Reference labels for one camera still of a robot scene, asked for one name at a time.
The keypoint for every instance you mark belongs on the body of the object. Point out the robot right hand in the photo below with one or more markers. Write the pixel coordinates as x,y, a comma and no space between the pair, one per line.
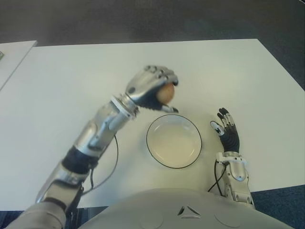
230,140

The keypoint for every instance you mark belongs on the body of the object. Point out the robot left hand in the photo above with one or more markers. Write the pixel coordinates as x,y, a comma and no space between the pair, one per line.
143,86

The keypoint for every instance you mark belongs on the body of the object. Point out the reddish yellow apple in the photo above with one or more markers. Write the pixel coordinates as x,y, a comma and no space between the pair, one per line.
168,94

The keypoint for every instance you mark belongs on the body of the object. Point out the robot left arm silver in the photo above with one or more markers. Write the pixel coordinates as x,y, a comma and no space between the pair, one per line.
95,136

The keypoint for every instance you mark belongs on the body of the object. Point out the robot right arm silver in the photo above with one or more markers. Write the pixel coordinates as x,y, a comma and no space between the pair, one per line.
238,179

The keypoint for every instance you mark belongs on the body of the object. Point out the white plate with black rim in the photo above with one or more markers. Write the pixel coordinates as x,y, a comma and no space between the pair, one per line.
174,143

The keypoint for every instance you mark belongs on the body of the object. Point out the grey robot torso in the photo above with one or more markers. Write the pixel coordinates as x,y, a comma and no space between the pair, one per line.
190,210

